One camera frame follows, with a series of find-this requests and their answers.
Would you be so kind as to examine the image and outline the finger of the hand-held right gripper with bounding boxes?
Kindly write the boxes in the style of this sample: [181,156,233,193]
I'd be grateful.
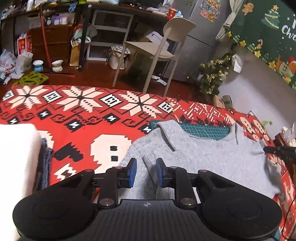
[263,145,296,164]

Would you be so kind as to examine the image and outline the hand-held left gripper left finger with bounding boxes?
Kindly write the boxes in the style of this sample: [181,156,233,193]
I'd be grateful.
[59,158,137,208]

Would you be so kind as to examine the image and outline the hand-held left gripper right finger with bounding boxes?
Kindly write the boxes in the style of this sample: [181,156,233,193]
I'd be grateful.
[156,158,234,208]

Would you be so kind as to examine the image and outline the grey knit polo shirt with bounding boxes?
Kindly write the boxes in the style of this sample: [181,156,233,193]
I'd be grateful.
[119,120,282,201]

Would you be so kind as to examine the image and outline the wooden nightstand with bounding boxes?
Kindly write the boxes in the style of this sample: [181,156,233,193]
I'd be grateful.
[273,133,296,149]

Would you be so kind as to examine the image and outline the clear glass cups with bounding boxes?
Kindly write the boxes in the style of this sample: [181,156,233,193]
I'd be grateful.
[280,126,296,147]

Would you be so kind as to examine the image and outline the green cutting mat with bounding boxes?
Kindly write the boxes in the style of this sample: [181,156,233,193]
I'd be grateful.
[150,120,231,142]

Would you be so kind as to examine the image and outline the dark green gift box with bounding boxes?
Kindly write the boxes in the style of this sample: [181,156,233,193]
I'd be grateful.
[221,95,233,110]

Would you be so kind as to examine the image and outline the red printed blanket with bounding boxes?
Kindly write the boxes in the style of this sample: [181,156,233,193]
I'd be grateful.
[0,84,296,232]

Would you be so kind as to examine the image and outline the tan patterned gift box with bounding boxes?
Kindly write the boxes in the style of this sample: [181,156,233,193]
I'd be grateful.
[212,95,226,108]

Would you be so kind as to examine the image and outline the folded blue jeans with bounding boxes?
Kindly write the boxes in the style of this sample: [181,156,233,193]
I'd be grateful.
[32,137,54,193]

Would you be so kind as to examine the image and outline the white cloth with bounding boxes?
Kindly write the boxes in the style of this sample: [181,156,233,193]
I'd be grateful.
[232,54,243,73]

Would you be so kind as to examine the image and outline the small Christmas tree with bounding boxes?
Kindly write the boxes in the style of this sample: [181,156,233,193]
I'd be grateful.
[188,52,234,96]

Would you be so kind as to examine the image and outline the folded white sweater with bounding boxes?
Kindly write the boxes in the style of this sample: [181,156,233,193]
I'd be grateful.
[0,123,42,241]

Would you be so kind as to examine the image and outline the white lined trash bin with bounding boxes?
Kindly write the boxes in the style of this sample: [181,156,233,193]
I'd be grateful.
[106,44,130,70]

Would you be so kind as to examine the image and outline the beige plastic chair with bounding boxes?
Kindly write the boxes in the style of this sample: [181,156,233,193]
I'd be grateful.
[112,17,197,96]

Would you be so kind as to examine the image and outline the grey refrigerator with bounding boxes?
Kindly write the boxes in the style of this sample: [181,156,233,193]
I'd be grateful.
[161,0,228,82]

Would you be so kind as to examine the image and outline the white ceramic bowl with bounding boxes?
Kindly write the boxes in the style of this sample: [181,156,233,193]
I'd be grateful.
[51,59,64,73]

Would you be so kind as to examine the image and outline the white drawer unit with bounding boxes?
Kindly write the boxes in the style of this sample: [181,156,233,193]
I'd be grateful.
[86,10,135,62]

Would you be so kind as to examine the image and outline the white curtain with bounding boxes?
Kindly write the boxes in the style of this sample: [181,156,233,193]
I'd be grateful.
[216,0,246,40]

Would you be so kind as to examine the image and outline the blue ceramic bowl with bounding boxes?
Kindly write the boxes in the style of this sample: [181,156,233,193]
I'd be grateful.
[32,59,45,73]

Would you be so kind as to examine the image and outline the black desk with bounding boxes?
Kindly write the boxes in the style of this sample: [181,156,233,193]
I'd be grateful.
[0,2,167,70]

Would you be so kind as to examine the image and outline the wooden drawer cabinet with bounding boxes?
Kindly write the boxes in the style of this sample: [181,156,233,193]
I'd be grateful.
[30,23,75,68]

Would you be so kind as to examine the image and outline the white plastic bag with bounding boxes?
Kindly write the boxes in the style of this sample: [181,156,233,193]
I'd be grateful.
[0,49,18,80]

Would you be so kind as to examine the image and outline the red cardboard box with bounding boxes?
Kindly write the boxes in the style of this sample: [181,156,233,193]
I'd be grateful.
[17,34,33,56]

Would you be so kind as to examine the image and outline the black cable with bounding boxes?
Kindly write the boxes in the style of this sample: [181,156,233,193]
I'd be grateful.
[280,176,296,240]

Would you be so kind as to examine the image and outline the green Christmas wall hanging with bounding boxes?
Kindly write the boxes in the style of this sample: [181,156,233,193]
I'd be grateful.
[226,0,296,90]

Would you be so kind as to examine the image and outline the red handled broom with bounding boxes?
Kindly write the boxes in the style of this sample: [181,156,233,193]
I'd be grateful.
[39,6,75,77]

